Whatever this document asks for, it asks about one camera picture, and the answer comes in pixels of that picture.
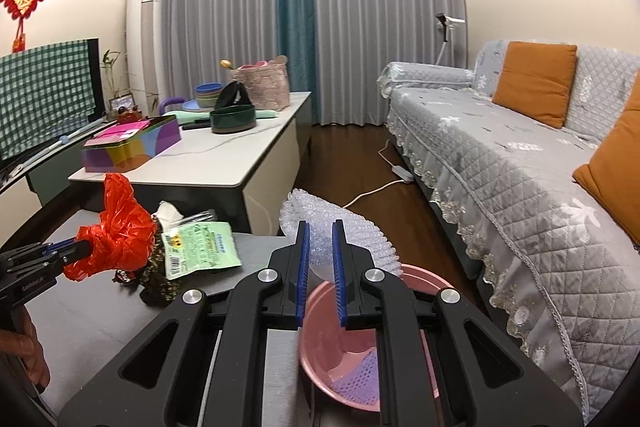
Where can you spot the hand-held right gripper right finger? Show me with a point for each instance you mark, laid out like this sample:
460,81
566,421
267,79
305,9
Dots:
340,279

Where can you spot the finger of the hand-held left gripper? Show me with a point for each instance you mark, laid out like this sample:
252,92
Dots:
72,267
75,248

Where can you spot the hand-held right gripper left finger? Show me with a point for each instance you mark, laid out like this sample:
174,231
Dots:
301,279

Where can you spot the red plastic bag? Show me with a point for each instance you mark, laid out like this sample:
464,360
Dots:
120,232

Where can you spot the clear bubble wrap sheet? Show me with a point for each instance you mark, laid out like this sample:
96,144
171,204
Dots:
365,232

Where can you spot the pink plastic basin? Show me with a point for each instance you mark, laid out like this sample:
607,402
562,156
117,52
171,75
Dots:
320,347

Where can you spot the person's left hand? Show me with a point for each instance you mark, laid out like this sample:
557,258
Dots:
27,354

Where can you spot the green television stand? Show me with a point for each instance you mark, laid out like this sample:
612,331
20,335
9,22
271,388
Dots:
50,177

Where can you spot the dark patterned wrapper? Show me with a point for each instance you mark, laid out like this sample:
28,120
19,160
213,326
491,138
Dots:
157,287

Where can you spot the white crumpled tissue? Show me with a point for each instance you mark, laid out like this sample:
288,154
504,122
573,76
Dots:
167,213

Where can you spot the green snack packet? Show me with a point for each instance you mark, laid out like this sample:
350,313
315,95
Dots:
200,247

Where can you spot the colourful tin box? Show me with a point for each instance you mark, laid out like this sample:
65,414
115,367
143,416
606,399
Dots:
135,152

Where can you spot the white power strip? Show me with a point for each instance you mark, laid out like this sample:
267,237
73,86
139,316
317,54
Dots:
404,173

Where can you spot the pink paper box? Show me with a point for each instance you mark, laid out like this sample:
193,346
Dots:
120,132

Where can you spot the white coffee table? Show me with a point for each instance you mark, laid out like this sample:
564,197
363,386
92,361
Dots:
220,162

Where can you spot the reddish brown teapot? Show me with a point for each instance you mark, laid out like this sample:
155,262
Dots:
127,113

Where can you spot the green checked cloth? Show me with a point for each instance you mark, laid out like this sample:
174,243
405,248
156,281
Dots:
45,97

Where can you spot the light green cloth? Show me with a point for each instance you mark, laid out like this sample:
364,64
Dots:
265,113

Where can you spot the black remote control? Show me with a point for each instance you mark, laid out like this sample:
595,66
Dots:
195,124

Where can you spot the dark green bowl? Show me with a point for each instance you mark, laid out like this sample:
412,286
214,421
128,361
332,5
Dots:
232,121

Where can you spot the black television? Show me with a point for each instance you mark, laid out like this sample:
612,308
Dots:
97,77

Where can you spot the grey quilted sofa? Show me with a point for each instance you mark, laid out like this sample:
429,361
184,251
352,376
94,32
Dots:
490,187

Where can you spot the blue plate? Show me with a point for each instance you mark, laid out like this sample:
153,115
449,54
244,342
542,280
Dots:
192,107

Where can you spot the bamboo plant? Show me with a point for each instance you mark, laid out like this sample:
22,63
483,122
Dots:
111,67

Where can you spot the pink lace basket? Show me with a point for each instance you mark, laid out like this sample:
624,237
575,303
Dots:
265,82

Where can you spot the stack of pastel bowls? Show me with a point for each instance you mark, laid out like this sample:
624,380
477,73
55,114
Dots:
210,94

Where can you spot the white standing air conditioner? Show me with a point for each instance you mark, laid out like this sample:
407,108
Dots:
142,42

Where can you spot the yellow flower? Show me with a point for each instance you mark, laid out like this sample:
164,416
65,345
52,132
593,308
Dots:
226,64

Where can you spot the teal curtain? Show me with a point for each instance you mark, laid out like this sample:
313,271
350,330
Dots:
296,17

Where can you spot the white floor lamp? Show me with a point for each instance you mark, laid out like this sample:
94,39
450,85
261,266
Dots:
442,37

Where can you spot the grey curtains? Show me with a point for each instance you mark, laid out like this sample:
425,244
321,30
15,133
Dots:
215,7

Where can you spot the orange cushion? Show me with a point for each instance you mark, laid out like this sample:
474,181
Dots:
537,82
615,167

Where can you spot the small photo frame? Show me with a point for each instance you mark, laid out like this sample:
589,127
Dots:
121,102

